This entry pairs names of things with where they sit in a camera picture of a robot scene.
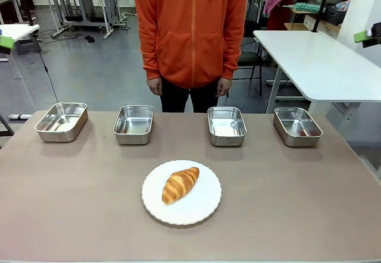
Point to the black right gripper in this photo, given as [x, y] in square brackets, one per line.
[375, 35]

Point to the golden brown croissant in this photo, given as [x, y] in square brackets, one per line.
[178, 185]

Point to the person's right orange-sleeved forearm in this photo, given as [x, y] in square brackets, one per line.
[150, 51]

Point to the person's left orange-sleeved forearm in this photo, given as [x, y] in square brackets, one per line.
[230, 54]

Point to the rectangular stainless steel container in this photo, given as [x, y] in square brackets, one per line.
[226, 126]
[61, 121]
[134, 124]
[297, 126]

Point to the person's left hand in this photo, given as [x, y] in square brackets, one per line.
[224, 87]

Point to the person's right hand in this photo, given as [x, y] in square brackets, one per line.
[154, 87]

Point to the small white table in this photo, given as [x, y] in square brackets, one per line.
[18, 32]

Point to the grey plastic crate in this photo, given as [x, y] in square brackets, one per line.
[335, 15]

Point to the black stand pole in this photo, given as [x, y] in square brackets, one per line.
[25, 1]
[320, 4]

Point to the large white side table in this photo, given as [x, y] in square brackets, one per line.
[321, 63]

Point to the teal microfibre duster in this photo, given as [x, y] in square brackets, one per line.
[308, 7]

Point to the white power strip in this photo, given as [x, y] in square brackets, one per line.
[20, 116]

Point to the grey metal workbench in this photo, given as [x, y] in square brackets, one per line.
[80, 4]

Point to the black folding chair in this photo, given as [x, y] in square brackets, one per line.
[251, 57]

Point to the orange zip hoodie torso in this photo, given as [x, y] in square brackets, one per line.
[190, 31]

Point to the black trousers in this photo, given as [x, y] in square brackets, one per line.
[190, 99]

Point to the white scalloped plate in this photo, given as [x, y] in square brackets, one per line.
[190, 212]

